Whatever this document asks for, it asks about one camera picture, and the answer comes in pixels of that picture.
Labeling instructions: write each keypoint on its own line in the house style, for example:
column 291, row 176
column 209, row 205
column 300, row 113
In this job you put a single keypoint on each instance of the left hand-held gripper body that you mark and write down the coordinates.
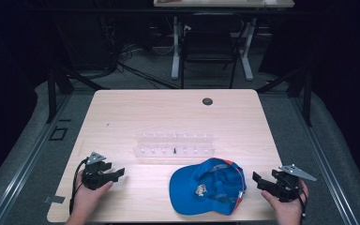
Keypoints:
column 94, row 178

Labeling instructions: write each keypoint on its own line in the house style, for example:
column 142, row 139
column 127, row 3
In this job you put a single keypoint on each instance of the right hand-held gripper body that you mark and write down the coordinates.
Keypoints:
column 287, row 189

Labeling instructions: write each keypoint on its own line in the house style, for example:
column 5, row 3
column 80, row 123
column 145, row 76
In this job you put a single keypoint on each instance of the blue baseball cap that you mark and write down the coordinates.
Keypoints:
column 187, row 190

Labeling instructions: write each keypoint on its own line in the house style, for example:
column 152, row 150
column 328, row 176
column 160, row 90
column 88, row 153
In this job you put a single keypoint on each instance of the person's right hand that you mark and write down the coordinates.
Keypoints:
column 289, row 212

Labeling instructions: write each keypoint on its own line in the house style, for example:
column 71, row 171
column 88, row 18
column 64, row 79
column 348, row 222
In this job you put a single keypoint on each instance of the person's left hand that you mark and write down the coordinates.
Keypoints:
column 84, row 200

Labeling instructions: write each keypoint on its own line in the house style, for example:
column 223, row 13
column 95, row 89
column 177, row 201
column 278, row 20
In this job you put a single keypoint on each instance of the grey tape strip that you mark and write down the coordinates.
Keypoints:
column 54, row 199

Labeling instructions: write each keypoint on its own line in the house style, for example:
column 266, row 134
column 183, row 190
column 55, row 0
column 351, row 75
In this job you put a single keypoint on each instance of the black tape square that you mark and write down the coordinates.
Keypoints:
column 50, row 137

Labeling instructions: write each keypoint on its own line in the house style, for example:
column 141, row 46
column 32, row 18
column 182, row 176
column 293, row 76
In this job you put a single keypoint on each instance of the clear acrylic rack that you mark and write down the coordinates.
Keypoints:
column 172, row 145

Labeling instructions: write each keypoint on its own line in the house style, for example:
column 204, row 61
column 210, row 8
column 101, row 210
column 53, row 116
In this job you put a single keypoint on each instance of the black metal stand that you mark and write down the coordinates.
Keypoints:
column 52, row 93
column 308, row 100

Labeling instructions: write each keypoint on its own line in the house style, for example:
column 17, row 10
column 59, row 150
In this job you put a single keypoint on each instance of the round table grommet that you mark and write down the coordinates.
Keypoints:
column 207, row 101

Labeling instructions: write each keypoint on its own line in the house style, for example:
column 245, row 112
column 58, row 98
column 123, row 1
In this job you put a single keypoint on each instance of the white-legged desk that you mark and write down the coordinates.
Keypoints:
column 175, row 56

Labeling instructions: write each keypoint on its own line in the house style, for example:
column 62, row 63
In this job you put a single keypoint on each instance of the black chair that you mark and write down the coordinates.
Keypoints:
column 209, row 43

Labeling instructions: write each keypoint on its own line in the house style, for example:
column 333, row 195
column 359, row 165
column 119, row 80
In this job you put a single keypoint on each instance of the metal floor rail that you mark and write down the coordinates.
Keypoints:
column 15, row 184
column 331, row 184

